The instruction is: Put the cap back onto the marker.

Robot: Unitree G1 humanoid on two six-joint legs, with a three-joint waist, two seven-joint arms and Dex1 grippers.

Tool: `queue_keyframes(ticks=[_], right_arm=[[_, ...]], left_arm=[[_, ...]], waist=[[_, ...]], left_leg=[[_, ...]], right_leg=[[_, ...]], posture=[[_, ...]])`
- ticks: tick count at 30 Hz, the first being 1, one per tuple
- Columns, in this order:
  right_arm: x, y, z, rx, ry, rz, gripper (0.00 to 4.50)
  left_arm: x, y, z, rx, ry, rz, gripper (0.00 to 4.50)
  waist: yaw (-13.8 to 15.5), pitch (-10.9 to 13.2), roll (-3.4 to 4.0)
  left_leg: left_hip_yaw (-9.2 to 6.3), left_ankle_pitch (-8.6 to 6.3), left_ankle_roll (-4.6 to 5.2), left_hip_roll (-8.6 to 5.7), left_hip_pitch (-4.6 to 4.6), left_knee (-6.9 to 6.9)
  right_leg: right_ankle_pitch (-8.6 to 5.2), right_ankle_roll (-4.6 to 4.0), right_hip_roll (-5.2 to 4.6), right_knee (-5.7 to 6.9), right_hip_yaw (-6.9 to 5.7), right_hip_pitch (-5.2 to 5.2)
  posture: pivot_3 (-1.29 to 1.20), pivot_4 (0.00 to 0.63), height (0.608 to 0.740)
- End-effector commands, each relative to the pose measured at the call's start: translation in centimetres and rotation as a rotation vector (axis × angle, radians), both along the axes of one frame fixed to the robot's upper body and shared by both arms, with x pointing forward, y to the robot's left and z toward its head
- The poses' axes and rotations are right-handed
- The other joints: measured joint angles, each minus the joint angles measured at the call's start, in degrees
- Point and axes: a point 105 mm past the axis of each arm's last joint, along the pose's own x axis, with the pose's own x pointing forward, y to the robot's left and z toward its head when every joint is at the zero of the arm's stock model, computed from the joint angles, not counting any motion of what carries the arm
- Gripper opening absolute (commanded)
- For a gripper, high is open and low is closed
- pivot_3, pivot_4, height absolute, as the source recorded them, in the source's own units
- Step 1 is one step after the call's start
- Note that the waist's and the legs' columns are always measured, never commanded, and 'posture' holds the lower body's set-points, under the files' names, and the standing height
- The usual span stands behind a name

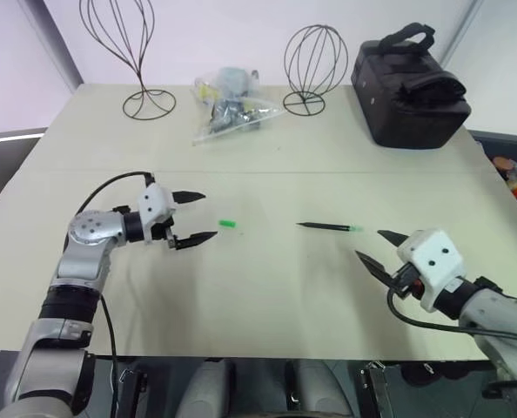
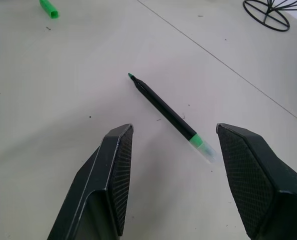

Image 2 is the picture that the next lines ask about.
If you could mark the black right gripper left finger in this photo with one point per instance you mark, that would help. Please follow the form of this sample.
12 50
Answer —
96 190

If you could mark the green pen cap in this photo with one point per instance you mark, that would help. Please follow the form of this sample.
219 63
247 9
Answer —
49 8

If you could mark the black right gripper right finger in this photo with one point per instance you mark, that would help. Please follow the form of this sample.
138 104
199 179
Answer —
258 180

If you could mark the black green-tipped highlighter pen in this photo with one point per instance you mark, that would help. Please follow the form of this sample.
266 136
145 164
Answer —
168 112

